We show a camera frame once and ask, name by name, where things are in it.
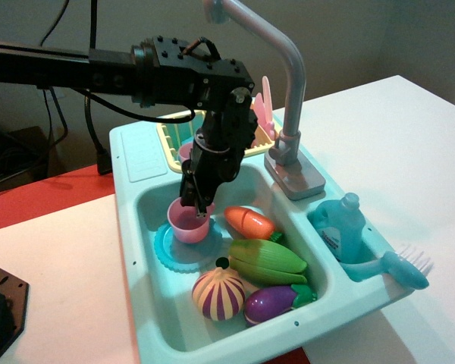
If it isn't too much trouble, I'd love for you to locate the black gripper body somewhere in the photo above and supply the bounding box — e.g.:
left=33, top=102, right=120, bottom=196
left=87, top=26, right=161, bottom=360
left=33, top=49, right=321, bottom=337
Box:
left=182, top=130, right=244, bottom=201

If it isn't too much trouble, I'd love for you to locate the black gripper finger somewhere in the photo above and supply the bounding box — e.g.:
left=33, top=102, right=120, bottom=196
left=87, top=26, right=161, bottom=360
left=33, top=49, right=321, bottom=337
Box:
left=195, top=196, right=215, bottom=218
left=179, top=167, right=199, bottom=208

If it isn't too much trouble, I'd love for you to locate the large pink plastic cup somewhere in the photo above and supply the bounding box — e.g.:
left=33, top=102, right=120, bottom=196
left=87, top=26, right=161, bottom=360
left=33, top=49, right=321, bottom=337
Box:
left=167, top=198, right=215, bottom=243

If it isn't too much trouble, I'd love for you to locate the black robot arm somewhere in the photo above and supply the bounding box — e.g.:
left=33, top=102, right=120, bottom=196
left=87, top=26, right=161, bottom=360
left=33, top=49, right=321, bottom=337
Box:
left=0, top=36, right=257, bottom=216

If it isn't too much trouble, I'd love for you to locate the small pink plastic cup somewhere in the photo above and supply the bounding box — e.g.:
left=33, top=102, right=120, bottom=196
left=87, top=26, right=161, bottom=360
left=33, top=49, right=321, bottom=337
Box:
left=177, top=142, right=193, bottom=164

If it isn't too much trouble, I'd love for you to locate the teal toy sink unit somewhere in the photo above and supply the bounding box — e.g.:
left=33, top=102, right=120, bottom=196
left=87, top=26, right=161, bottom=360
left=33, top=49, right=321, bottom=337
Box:
left=109, top=121, right=409, bottom=363

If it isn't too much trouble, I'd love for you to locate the yellow dish rack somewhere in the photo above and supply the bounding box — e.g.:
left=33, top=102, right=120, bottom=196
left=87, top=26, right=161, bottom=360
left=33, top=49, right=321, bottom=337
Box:
left=156, top=111, right=275, bottom=173

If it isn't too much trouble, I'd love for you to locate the orange toy carrot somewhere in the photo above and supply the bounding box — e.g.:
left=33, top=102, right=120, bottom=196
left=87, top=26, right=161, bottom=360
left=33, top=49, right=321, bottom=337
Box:
left=224, top=206, right=284, bottom=243

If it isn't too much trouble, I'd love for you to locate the blue toy plate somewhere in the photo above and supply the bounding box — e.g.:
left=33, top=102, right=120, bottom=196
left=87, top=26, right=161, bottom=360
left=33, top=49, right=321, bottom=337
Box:
left=153, top=218, right=223, bottom=273

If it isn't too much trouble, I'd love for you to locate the pink cutlery holder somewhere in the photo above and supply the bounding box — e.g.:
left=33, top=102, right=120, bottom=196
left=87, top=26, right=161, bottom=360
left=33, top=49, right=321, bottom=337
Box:
left=250, top=99, right=281, bottom=146

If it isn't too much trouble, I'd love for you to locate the pink toy knife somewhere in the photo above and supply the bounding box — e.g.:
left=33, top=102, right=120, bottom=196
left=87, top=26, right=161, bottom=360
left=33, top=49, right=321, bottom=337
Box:
left=262, top=76, right=272, bottom=122

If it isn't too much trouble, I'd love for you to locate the grey toy faucet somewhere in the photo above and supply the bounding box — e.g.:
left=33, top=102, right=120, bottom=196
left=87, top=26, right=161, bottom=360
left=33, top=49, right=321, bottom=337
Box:
left=203, top=1, right=325, bottom=200

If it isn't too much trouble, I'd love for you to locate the green toy corn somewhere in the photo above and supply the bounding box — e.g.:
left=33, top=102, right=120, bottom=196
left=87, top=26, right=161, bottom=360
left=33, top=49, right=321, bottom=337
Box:
left=228, top=239, right=308, bottom=286

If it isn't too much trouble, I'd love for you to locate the striped toy onion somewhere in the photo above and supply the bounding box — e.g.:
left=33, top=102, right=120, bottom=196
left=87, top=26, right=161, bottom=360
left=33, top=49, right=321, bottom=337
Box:
left=191, top=268, right=246, bottom=322

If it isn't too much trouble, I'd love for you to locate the purple toy eggplant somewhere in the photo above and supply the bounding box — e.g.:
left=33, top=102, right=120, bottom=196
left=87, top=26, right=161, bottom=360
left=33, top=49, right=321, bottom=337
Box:
left=243, top=284, right=318, bottom=326

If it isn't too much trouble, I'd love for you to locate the blue dish soap bottle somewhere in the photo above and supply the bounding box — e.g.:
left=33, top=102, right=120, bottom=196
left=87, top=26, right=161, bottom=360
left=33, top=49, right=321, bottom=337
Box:
left=310, top=193, right=366, bottom=264

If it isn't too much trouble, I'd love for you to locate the blue dish brush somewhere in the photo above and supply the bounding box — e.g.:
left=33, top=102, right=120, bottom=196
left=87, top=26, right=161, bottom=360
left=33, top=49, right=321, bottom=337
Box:
left=340, top=246, right=434, bottom=290

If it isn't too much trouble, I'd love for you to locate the black power cable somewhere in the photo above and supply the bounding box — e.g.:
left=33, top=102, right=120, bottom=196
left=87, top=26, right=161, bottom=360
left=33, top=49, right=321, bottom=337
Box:
left=39, top=0, right=71, bottom=179

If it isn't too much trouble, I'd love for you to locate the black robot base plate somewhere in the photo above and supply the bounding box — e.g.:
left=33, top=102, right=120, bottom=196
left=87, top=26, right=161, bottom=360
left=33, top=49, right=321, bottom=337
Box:
left=0, top=268, right=30, bottom=358

